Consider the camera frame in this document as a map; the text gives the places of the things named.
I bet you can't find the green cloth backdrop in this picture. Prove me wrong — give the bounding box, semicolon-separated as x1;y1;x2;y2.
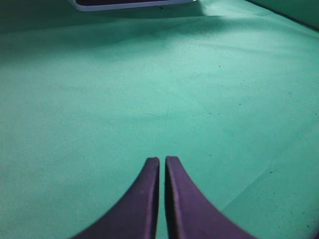
249;0;319;31

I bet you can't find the white frame drawer cabinet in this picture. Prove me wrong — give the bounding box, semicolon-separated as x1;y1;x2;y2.
68;0;194;11

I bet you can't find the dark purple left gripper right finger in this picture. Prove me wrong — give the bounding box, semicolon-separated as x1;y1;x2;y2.
165;156;254;239

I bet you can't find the green cloth table cover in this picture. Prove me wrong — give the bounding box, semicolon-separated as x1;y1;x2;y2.
0;0;319;239

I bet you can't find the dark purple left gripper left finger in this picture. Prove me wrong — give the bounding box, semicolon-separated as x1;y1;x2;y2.
73;157;160;239

